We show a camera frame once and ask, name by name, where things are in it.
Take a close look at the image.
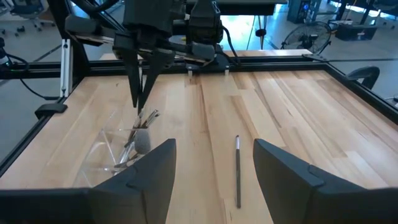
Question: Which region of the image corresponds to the dark office desk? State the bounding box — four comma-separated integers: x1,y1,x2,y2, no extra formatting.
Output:
217,0,289,16

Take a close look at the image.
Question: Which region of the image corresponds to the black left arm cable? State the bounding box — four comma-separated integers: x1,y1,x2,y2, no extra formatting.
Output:
221,26,241,65

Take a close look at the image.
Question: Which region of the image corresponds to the black table clamp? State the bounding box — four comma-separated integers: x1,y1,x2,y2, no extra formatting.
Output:
34,102,68,120
346,65,381,90

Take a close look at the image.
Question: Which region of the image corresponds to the large fluffy powder brush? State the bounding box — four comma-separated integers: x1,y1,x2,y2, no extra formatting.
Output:
113,128,152,169

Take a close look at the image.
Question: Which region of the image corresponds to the black floor fan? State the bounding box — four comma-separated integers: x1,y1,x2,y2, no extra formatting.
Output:
280,21,333,55

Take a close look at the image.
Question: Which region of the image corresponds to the black storage box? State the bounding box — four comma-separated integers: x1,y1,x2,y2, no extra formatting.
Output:
334,23,379,42

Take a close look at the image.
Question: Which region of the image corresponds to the office chair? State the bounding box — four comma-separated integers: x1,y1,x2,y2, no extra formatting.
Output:
0,0,57,34

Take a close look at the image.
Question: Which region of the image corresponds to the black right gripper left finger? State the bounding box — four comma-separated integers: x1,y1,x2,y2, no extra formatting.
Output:
0,138,177,224

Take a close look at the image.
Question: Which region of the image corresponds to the black floor cable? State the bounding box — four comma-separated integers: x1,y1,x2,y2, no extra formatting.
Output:
18,77,60,101

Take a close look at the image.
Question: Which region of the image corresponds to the black computer tower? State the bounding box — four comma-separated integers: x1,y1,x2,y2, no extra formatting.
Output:
286,0,323,24

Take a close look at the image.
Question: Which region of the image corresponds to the clear acrylic organizer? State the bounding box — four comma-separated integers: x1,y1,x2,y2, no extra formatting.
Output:
73,107,161,189

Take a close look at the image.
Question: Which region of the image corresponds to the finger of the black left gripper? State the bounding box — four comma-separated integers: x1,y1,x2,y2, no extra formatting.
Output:
124,57,141,108
138,51,176,114

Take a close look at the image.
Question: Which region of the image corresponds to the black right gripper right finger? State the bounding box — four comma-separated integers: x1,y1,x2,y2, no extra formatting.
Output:
252,138,398,224

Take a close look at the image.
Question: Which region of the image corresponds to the silver aluminium bar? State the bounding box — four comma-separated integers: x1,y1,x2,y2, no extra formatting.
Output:
60,39,73,98

